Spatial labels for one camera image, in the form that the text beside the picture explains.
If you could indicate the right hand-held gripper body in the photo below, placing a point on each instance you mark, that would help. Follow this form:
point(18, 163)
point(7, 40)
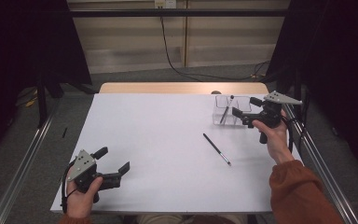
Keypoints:
point(272, 113)

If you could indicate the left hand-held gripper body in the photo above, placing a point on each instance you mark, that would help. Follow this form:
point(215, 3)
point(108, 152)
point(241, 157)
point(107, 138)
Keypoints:
point(84, 168)

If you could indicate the thin black pen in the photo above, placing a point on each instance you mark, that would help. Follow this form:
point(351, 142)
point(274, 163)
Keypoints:
point(216, 149)
point(227, 109)

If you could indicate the clear plastic pen holder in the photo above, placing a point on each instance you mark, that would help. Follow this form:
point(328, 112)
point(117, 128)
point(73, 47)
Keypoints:
point(222, 119)

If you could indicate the person's right hand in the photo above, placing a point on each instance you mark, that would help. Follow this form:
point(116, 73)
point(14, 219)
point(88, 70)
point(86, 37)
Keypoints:
point(278, 143)

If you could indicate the person's left hand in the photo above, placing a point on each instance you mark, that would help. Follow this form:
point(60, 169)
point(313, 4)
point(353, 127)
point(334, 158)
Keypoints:
point(80, 203)

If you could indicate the dark round table grommet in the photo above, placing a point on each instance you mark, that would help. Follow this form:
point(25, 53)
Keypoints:
point(216, 92)

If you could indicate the black metal stand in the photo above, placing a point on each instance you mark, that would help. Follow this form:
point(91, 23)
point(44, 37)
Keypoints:
point(297, 87)
point(42, 105)

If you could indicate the small black stick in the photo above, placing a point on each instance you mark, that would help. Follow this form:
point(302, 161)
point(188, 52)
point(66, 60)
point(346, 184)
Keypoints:
point(64, 132)

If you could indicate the white table mat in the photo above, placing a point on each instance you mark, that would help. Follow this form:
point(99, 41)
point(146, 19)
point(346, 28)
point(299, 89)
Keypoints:
point(167, 186)

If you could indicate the wooden table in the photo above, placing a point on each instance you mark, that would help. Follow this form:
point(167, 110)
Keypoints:
point(167, 88)

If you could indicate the black curtain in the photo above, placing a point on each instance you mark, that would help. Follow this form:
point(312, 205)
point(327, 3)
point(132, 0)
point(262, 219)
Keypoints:
point(28, 46)
point(338, 62)

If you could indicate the black horizontal metal bar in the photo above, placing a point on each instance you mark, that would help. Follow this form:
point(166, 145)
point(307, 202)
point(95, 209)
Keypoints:
point(167, 13)

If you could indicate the aluminium floor rail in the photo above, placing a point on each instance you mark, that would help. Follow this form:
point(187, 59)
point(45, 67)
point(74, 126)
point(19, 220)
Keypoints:
point(339, 202)
point(21, 168)

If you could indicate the white wall socket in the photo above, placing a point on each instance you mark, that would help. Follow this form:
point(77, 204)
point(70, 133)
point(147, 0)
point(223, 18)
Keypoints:
point(165, 3)

